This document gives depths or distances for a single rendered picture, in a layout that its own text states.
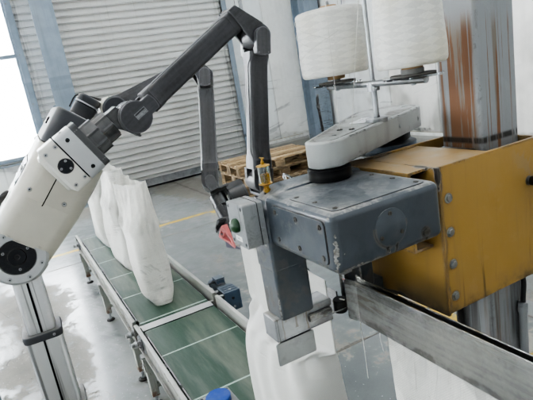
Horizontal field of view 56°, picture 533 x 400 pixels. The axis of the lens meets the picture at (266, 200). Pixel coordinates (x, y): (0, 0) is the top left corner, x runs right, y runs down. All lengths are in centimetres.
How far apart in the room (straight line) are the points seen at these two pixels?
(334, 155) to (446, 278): 34
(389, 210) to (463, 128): 42
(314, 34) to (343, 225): 55
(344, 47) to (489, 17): 30
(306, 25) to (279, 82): 843
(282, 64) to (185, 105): 208
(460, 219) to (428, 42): 35
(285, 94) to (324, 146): 872
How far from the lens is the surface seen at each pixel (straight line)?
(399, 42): 102
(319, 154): 100
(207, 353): 242
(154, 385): 281
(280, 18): 980
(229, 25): 134
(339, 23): 122
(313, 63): 122
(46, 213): 142
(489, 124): 122
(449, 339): 93
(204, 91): 182
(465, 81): 120
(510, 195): 120
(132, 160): 860
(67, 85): 803
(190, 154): 888
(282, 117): 967
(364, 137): 109
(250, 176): 140
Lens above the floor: 157
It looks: 14 degrees down
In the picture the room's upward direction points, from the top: 10 degrees counter-clockwise
